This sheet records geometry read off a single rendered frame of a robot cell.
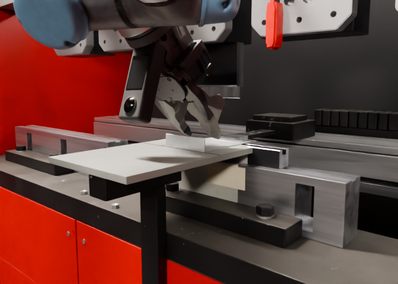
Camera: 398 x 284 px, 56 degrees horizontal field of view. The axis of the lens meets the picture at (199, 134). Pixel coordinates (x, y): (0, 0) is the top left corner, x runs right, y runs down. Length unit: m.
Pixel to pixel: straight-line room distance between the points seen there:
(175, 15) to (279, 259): 0.34
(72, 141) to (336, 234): 0.70
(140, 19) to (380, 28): 0.80
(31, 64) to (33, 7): 1.01
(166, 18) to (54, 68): 1.10
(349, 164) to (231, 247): 0.36
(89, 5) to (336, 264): 0.42
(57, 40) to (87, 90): 1.10
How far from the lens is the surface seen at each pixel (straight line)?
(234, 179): 0.65
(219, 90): 0.68
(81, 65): 1.50
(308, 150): 0.85
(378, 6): 1.10
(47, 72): 1.44
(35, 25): 0.42
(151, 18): 0.38
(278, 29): 0.54
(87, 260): 0.82
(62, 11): 0.39
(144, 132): 1.18
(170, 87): 0.56
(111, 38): 0.85
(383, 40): 1.08
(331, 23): 0.54
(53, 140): 1.12
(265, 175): 0.61
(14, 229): 1.12
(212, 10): 0.35
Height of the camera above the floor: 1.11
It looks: 8 degrees down
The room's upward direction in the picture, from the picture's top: straight up
